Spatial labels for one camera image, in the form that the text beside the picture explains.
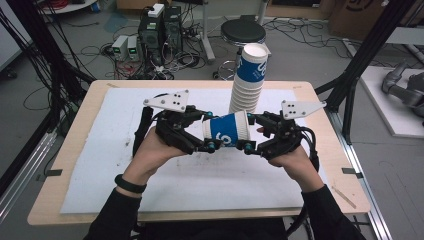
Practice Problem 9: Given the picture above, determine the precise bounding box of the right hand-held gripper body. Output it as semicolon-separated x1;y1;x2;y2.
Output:
258;99;328;162

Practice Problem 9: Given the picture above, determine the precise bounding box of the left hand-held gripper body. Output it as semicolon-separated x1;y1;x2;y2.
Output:
143;88;208;156

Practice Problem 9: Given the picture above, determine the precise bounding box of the blue label paper cup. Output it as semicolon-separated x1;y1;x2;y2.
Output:
201;110;253;149

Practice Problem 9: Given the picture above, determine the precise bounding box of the stack of white paper cups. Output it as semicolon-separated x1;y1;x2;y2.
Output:
227;42;271;115

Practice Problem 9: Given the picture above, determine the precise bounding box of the person's right hand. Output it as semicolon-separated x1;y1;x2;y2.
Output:
255;125;325;194

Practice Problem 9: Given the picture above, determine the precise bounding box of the person's left hand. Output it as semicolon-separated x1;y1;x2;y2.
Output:
122;125;188;188

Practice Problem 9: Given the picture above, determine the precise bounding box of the white paper sheet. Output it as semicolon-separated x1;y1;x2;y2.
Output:
59;87;330;215

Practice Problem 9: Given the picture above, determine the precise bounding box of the black wristband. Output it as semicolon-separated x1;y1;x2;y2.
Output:
113;173;148;195

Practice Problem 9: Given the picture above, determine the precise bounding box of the grey metal stand leg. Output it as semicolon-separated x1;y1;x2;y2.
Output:
199;0;217;65

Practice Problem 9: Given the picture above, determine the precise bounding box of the tan tape strip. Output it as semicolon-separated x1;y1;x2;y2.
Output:
331;185;358;210

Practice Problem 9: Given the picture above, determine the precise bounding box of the black round stool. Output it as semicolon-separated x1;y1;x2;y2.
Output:
212;18;268;81

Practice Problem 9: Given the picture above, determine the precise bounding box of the white power supply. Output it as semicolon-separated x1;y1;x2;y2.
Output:
111;34;130;62
126;35;141;62

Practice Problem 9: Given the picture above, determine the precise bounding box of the black computer tower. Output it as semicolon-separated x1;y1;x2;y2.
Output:
137;12;167;67
163;5;184;55

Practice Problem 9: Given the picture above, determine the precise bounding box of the light wooden table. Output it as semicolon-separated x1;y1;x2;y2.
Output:
27;79;372;227

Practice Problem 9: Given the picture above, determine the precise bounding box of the white platform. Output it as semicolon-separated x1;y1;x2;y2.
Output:
359;65;424;140

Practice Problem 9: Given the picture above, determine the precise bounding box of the small white box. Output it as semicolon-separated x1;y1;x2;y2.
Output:
147;3;166;19

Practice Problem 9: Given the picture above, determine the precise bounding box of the cardboard box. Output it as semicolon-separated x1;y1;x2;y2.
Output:
327;0;424;42

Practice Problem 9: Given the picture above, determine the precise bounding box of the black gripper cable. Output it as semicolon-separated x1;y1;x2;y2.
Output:
285;125;322;238

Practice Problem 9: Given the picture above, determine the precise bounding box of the black strap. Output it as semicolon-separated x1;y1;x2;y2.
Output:
131;105;155;158

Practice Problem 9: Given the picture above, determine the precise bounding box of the aluminium rail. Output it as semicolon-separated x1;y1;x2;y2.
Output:
328;109;394;240
0;129;58;224

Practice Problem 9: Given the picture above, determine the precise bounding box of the black frame post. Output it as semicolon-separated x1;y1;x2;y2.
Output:
314;0;419;145

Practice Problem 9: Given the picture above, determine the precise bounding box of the black cable bundle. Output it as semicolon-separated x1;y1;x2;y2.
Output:
0;0;96;141

